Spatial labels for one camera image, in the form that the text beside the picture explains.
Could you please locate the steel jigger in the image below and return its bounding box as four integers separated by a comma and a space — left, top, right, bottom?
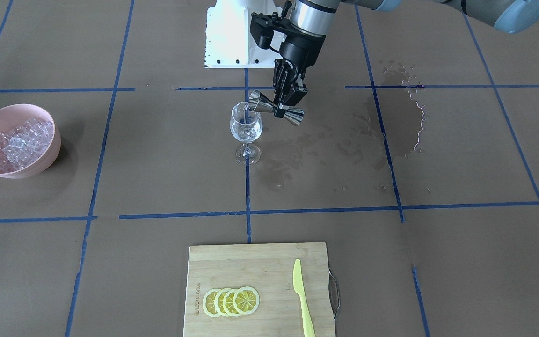
248, 90, 305, 126

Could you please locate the clear wine glass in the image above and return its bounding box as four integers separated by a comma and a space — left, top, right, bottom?
230, 102, 263, 165

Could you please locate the pink bowl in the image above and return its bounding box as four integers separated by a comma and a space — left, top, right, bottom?
0, 104, 61, 179

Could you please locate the white camera pillar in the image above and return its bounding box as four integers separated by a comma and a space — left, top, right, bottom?
204, 0, 282, 69

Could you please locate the yellow plastic knife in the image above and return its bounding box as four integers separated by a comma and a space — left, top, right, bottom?
291, 258, 316, 337

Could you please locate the wooden cutting board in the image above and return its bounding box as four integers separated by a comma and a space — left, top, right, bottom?
182, 242, 336, 337

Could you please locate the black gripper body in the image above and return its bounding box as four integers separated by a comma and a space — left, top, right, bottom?
278, 36, 326, 71

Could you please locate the pile of ice cubes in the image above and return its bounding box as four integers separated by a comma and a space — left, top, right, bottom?
0, 118, 54, 173

